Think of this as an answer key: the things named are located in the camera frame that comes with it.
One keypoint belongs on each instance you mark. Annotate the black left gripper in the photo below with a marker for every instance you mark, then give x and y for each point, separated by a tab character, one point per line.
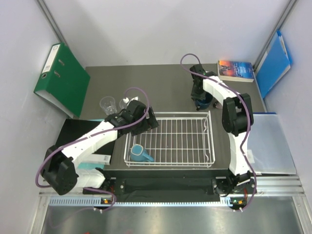
149	124

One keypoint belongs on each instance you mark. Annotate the black book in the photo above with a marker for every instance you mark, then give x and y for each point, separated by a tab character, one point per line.
73	129

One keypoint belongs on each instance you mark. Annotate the light blue mug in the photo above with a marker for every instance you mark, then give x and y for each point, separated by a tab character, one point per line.
139	154

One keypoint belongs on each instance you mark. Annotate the green ring binder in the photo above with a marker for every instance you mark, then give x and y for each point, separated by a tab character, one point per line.
63	81

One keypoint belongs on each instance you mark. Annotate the dark blue mug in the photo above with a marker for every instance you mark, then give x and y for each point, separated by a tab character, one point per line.
203	104

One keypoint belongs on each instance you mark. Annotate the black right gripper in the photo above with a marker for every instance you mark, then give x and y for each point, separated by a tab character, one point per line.
195	96

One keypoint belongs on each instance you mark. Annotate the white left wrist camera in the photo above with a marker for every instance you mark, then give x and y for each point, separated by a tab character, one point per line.
131	98

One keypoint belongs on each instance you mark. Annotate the white wire dish rack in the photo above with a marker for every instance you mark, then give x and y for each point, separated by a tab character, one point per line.
182	139

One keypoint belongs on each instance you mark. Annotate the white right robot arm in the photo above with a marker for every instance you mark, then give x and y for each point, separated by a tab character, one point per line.
237	119

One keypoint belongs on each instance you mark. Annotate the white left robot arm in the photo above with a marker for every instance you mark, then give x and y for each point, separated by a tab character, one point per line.
60	168

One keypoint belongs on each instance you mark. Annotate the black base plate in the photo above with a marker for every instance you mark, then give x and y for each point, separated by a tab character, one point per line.
167	185

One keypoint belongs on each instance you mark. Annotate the blue folder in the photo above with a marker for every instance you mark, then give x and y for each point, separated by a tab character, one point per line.
275	63

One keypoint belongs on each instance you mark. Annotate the paperback book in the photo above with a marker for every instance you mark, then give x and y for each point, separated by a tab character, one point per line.
235	71

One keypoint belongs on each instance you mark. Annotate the pink mug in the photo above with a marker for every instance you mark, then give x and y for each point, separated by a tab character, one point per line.
217	105

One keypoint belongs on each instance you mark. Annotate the clear faceted glass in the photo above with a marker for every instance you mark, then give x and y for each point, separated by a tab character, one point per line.
108	105
123	103

